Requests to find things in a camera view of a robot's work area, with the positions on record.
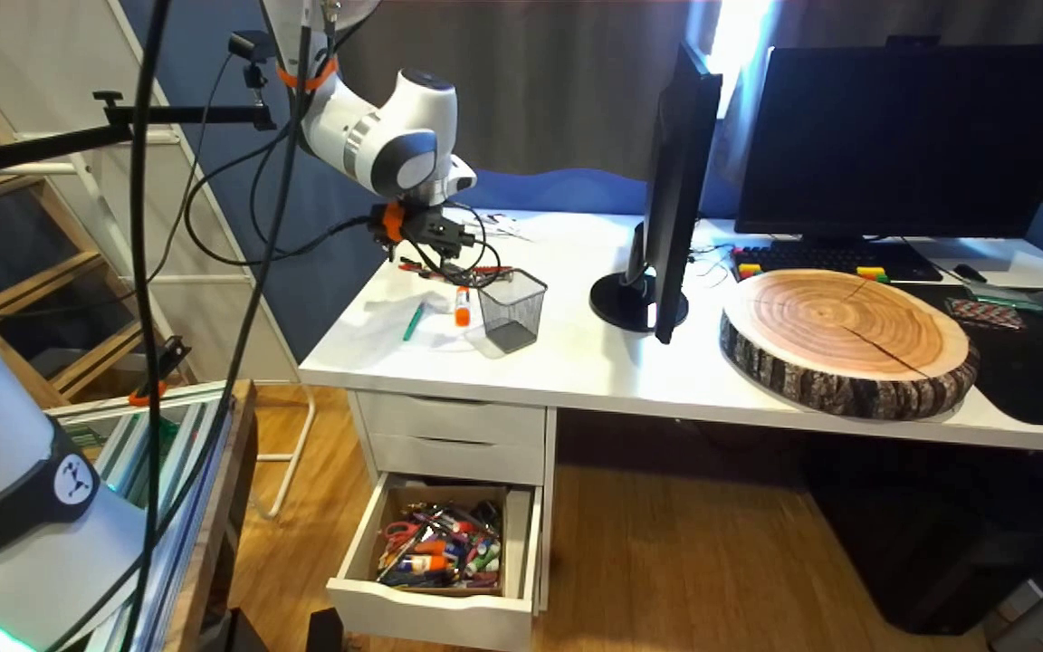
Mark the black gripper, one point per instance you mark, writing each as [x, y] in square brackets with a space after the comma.
[422, 226]

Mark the orange capped glue stick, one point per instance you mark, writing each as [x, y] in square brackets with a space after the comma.
[461, 307]

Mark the green pen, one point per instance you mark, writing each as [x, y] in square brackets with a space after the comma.
[415, 320]

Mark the grey mesh pen basket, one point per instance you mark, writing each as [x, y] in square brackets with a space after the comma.
[513, 310]

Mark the grey robot base with logo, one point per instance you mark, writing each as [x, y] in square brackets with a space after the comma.
[66, 546]

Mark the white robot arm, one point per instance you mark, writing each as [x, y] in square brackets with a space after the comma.
[398, 149]

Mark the grey curtain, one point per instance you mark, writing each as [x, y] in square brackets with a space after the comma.
[558, 94]

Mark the closed white upper drawer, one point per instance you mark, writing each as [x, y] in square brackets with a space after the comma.
[449, 435]

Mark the small black monitor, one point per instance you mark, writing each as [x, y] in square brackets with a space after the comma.
[645, 295]

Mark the white desk drawer unit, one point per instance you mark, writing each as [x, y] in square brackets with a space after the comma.
[453, 482]

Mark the pile of pens in drawer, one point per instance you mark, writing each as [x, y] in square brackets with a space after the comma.
[443, 550]

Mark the open white drawer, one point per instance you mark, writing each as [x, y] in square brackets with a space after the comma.
[470, 621]

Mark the black keyboard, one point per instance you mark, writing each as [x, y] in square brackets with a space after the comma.
[892, 260]

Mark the wooden ladder shelf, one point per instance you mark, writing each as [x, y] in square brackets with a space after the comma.
[66, 317]

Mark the round wood slice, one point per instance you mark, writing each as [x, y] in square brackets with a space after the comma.
[843, 347]

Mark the large black monitor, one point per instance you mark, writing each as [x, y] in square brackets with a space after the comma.
[894, 144]

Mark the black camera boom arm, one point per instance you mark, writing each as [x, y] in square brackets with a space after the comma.
[119, 125]

